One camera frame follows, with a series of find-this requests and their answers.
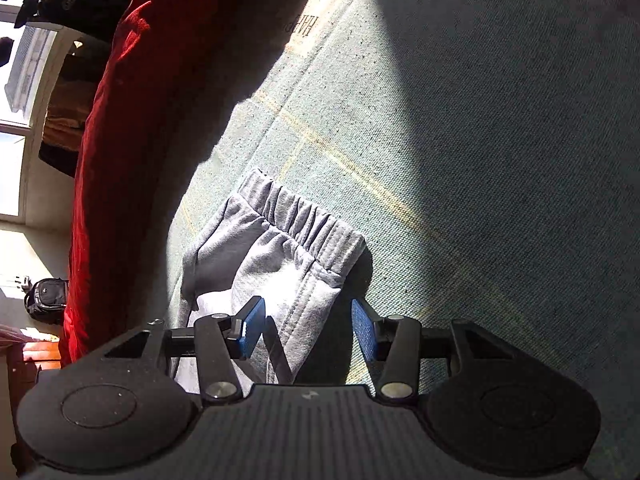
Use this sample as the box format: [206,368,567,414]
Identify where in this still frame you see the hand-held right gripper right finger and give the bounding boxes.
[351,298,507,404]

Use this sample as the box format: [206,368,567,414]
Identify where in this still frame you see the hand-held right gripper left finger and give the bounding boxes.
[105,295,267,404]

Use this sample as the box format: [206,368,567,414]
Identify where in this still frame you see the grey sweatpants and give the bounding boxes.
[170,167,373,396]

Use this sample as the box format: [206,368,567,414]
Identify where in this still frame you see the black backpack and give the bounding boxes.
[24,277,69,326]

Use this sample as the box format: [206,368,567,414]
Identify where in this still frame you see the wooden headboard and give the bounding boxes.
[10,340,66,411]

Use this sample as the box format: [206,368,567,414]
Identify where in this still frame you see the red quilt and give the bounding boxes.
[59,0,331,366]

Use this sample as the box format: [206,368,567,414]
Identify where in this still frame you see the black draped cloth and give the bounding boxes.
[39,145,83,178]

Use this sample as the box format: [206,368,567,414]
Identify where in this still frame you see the orange draped cloth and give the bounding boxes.
[42,75,101,153]

